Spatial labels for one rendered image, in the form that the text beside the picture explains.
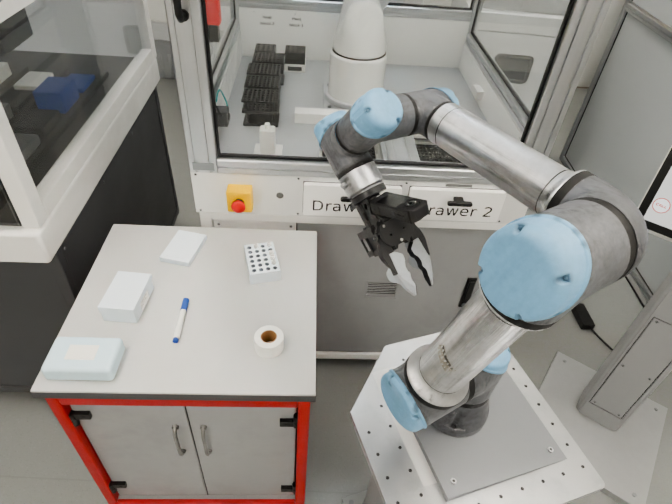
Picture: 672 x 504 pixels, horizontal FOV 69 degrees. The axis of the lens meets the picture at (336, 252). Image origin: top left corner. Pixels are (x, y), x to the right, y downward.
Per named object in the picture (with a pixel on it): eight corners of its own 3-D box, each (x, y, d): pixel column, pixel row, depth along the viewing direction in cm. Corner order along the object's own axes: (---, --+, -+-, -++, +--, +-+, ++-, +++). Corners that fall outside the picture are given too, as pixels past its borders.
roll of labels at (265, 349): (281, 333, 122) (281, 323, 119) (285, 356, 117) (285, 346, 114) (253, 337, 121) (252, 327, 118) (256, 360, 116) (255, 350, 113)
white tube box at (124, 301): (137, 324, 121) (133, 310, 118) (102, 320, 121) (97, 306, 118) (154, 287, 131) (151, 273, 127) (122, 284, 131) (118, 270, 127)
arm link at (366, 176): (380, 156, 90) (345, 173, 87) (392, 178, 90) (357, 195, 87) (363, 170, 97) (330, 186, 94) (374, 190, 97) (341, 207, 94)
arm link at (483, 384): (505, 390, 102) (529, 349, 93) (459, 418, 96) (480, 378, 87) (465, 348, 109) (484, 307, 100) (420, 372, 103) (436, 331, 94)
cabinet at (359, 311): (465, 371, 209) (525, 225, 156) (221, 366, 202) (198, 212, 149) (428, 230, 280) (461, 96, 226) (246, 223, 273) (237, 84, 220)
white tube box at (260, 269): (280, 280, 136) (280, 270, 133) (250, 284, 134) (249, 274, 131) (273, 251, 145) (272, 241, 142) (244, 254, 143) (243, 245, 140)
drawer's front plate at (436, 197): (496, 222, 153) (507, 193, 145) (405, 219, 151) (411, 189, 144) (495, 219, 154) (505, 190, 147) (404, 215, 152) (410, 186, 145)
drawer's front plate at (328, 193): (397, 218, 151) (402, 189, 143) (302, 215, 149) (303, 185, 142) (396, 215, 152) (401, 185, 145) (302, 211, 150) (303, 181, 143)
